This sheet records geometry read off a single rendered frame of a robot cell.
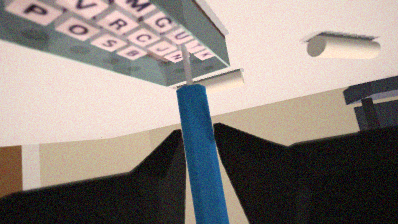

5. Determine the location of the blue stylus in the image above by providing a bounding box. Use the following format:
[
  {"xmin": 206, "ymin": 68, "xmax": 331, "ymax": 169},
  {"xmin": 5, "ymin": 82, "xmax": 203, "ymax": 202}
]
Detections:
[{"xmin": 176, "ymin": 49, "xmax": 229, "ymax": 224}]

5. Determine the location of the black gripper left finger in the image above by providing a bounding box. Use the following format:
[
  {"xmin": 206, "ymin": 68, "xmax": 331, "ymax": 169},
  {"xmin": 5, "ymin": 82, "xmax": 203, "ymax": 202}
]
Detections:
[{"xmin": 0, "ymin": 129, "xmax": 186, "ymax": 224}]

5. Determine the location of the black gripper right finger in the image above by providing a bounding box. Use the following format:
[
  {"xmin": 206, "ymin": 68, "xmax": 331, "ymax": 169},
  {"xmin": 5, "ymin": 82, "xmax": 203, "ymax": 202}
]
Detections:
[{"xmin": 213, "ymin": 123, "xmax": 398, "ymax": 224}]

